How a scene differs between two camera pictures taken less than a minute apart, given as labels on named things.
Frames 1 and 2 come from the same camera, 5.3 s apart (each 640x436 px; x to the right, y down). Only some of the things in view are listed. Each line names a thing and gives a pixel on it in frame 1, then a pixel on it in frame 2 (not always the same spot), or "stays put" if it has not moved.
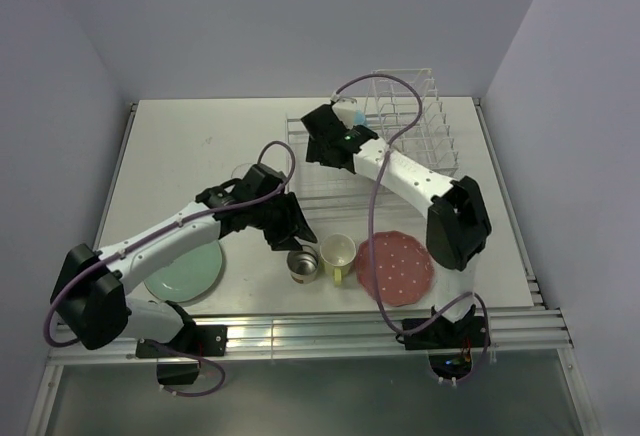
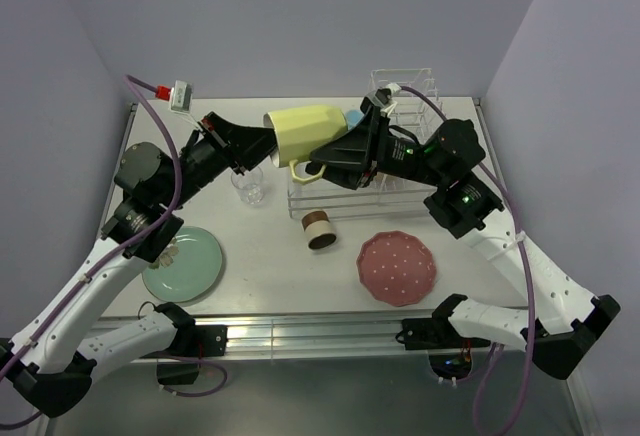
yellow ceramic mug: (337, 252) -> (299, 132)
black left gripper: (292, 222) -> (248, 145)
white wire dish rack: (402, 109) stays put
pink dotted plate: (403, 268) stays put
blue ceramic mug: (360, 118) stays put
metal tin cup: (303, 266) -> (320, 232)
